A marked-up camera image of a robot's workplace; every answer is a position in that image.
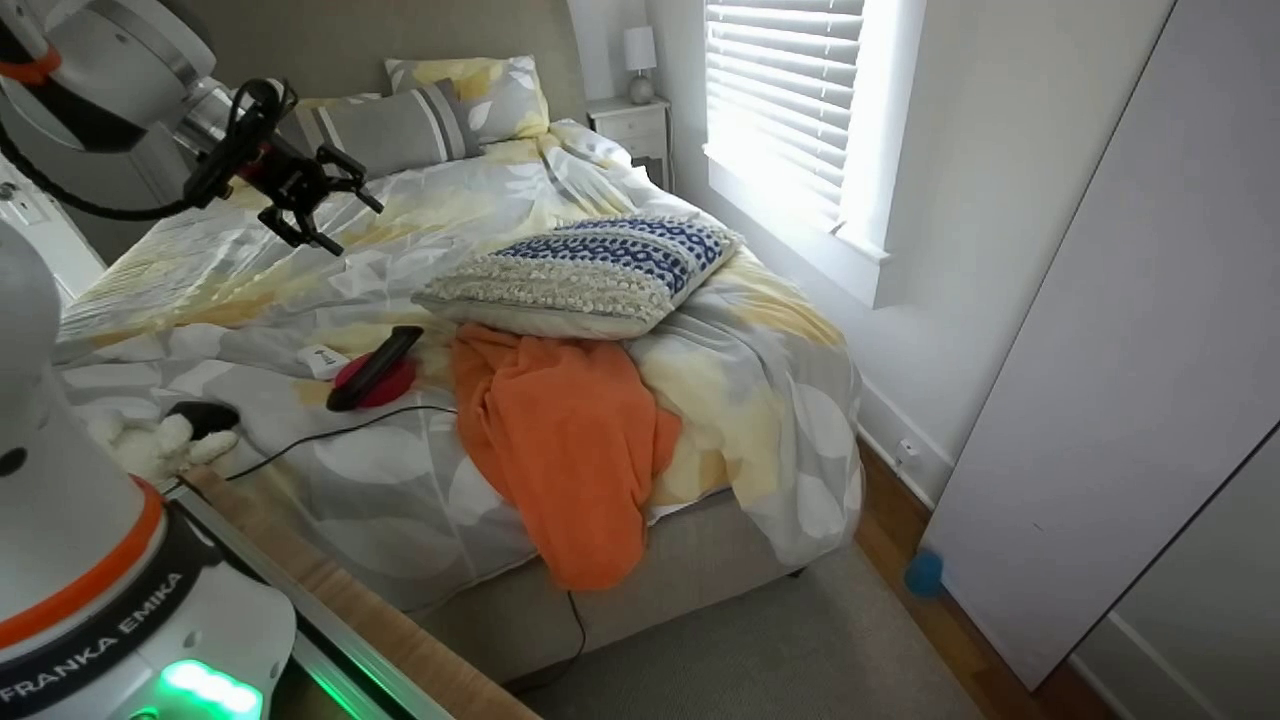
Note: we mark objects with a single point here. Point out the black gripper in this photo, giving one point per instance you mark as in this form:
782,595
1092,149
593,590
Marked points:
290,178

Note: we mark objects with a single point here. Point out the blue white beaded throw pillow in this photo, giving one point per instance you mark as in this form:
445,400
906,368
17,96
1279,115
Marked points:
587,274

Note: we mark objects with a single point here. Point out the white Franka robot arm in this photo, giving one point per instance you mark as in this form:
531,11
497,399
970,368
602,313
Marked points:
81,562

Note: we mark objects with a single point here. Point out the bed with yellow-white duvet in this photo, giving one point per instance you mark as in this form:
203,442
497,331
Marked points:
443,215

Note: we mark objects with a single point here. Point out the yellow floral pillow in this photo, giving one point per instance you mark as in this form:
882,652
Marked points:
500,92

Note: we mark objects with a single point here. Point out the beige bed base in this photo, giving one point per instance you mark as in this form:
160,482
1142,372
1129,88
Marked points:
665,581

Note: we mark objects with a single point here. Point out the beige upholstered headboard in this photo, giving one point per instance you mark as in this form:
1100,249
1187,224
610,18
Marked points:
347,42

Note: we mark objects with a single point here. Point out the red round disc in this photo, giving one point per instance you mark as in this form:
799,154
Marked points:
348,384

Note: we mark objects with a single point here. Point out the small black oval object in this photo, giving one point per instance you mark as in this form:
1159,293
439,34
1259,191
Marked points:
203,416

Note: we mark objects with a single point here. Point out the white plush toy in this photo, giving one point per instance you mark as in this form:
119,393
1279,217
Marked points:
153,444

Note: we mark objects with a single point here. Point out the white nightstand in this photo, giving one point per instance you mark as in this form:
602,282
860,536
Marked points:
637,134

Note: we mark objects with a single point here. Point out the small white table lamp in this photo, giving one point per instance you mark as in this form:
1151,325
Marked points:
642,61

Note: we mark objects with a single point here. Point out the orange cloth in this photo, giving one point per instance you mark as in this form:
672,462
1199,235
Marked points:
566,454

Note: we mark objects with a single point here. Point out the light wooden table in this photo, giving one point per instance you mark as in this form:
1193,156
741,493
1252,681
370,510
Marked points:
387,626

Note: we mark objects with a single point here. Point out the white window blinds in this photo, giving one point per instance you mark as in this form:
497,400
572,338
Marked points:
782,92

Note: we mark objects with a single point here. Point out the grey floor rug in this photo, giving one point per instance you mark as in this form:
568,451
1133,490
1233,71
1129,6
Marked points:
773,663

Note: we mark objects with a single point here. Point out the blue ball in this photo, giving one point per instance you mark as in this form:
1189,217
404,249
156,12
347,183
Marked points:
925,572

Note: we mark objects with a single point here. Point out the white wardrobe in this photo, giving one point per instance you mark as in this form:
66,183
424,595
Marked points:
1121,333

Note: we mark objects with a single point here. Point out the white window frame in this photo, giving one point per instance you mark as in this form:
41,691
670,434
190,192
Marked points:
866,202

